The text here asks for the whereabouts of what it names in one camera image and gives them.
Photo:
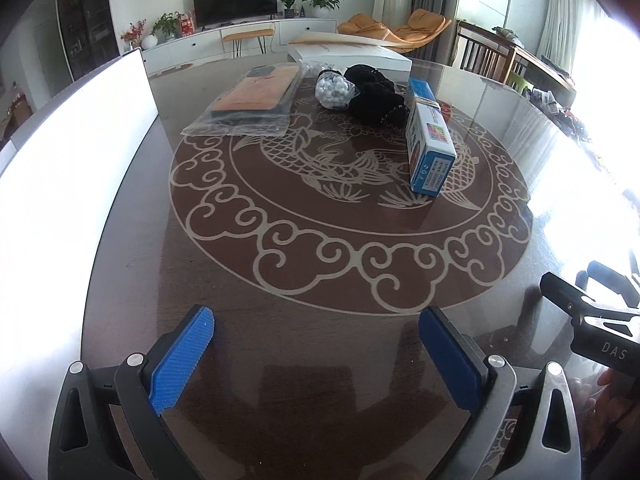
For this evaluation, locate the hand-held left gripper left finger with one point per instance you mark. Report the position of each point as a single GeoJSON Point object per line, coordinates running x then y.
{"type": "Point", "coordinates": [180, 360]}

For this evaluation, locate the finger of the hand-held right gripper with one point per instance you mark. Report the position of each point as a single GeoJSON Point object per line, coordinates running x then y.
{"type": "Point", "coordinates": [565, 292]}
{"type": "Point", "coordinates": [610, 272]}

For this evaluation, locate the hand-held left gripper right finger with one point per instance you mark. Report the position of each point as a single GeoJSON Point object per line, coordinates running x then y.
{"type": "Point", "coordinates": [447, 355]}

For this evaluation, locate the person's right hand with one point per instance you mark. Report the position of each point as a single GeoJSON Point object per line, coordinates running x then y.
{"type": "Point", "coordinates": [612, 405]}

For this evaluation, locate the blue cardboard box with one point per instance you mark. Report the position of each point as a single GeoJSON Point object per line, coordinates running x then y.
{"type": "Point", "coordinates": [427, 145]}

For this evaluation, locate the green stool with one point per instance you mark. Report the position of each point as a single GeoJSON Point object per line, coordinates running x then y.
{"type": "Point", "coordinates": [518, 82]}

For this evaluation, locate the wooden side table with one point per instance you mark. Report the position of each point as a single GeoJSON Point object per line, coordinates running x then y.
{"type": "Point", "coordinates": [545, 67]}

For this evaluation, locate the white board panel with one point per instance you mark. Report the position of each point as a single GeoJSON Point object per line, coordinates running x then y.
{"type": "Point", "coordinates": [65, 160]}

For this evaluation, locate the dark wooden chair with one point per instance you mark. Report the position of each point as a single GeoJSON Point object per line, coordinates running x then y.
{"type": "Point", "coordinates": [482, 50]}

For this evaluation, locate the grey folded cloth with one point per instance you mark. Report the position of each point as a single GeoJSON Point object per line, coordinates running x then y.
{"type": "Point", "coordinates": [509, 35]}

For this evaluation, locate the white window curtain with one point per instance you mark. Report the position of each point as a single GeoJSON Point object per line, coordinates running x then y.
{"type": "Point", "coordinates": [567, 5]}

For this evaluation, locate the black mesh cloth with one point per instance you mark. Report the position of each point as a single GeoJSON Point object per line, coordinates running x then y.
{"type": "Point", "coordinates": [372, 92]}

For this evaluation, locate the flat clear bag orange board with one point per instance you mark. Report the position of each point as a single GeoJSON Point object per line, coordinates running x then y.
{"type": "Point", "coordinates": [250, 95]}

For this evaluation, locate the clear bag of white beads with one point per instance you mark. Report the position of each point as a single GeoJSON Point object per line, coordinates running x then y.
{"type": "Point", "coordinates": [334, 91]}

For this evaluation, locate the orange lounge chair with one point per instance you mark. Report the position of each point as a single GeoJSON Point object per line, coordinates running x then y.
{"type": "Point", "coordinates": [362, 23]}
{"type": "Point", "coordinates": [422, 25]}

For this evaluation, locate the white television cabinet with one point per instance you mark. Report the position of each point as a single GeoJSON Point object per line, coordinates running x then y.
{"type": "Point", "coordinates": [200, 47]}

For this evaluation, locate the white flat cardboard box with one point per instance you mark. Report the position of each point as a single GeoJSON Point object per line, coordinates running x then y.
{"type": "Point", "coordinates": [350, 52]}

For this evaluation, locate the white vase with red flowers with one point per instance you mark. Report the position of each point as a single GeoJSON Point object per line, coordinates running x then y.
{"type": "Point", "coordinates": [149, 40]}

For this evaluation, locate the wooden stool with hairpin legs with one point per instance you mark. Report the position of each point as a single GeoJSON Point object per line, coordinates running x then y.
{"type": "Point", "coordinates": [248, 34]}

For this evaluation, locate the red gift box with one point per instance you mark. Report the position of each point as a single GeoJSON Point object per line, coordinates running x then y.
{"type": "Point", "coordinates": [187, 25]}

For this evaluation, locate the leafy green potted plant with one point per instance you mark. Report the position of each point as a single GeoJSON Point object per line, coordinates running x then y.
{"type": "Point", "coordinates": [166, 25]}

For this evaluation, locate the dark display cabinet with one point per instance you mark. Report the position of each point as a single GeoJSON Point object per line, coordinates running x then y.
{"type": "Point", "coordinates": [87, 15]}

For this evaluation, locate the black television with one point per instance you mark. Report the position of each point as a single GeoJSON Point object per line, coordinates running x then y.
{"type": "Point", "coordinates": [235, 0]}

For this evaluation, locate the small plant in dark pot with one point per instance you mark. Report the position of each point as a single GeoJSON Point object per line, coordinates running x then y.
{"type": "Point", "coordinates": [288, 7]}

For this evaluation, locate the large plant in white pot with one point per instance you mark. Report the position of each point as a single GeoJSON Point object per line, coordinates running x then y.
{"type": "Point", "coordinates": [322, 0]}

